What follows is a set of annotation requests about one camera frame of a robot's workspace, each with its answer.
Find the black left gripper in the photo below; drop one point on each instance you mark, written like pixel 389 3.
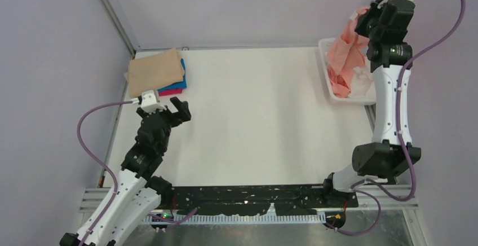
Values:
pixel 182 115

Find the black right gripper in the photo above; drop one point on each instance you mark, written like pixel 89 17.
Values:
pixel 376 7

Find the salmon pink t shirt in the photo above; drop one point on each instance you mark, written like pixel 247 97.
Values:
pixel 345 54

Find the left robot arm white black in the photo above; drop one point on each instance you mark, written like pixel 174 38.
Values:
pixel 136 190

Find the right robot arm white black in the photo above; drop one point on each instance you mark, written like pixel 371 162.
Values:
pixel 391 152

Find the folded blue t shirt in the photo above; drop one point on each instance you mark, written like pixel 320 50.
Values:
pixel 180 84

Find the white t shirt in basket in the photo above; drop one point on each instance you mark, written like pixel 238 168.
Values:
pixel 352 83

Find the white plastic laundry basket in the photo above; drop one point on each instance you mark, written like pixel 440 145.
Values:
pixel 323 47

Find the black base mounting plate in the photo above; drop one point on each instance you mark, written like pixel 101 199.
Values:
pixel 287 200

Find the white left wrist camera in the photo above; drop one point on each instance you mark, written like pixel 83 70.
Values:
pixel 150 101

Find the white slotted cable duct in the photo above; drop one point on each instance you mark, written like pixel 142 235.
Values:
pixel 257 220

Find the left aluminium corner post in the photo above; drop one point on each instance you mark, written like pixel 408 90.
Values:
pixel 118 17

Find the aluminium frame rail front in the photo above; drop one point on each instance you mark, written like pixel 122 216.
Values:
pixel 370 199

